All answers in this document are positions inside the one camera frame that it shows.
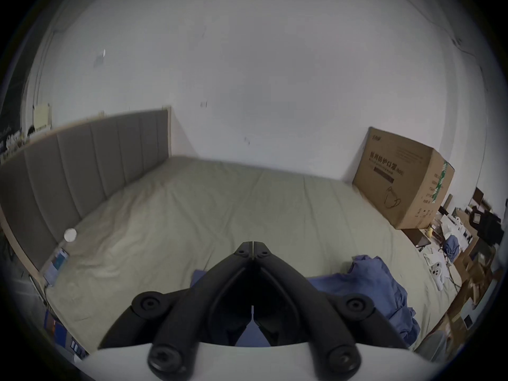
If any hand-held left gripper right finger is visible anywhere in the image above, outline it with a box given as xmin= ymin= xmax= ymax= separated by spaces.
xmin=253 ymin=241 xmax=409 ymax=374

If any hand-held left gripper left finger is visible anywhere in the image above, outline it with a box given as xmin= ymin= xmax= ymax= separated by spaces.
xmin=98 ymin=241 xmax=254 ymax=376

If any plastic water bottle white cap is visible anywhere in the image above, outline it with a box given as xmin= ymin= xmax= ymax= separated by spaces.
xmin=41 ymin=229 xmax=78 ymax=287

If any brown cardboard carton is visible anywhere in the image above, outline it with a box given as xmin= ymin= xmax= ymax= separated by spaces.
xmin=352 ymin=127 xmax=455 ymax=230

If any grey padded headboard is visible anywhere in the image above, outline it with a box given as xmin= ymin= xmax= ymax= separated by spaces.
xmin=0 ymin=106 xmax=172 ymax=272

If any bed with pale green sheet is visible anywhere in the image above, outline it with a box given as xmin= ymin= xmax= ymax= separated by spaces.
xmin=42 ymin=156 xmax=463 ymax=352

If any white hand controller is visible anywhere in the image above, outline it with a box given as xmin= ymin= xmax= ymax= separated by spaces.
xmin=430 ymin=264 xmax=445 ymax=291

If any dark blue shirt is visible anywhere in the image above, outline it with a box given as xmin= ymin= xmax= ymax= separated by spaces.
xmin=190 ymin=255 xmax=421 ymax=348

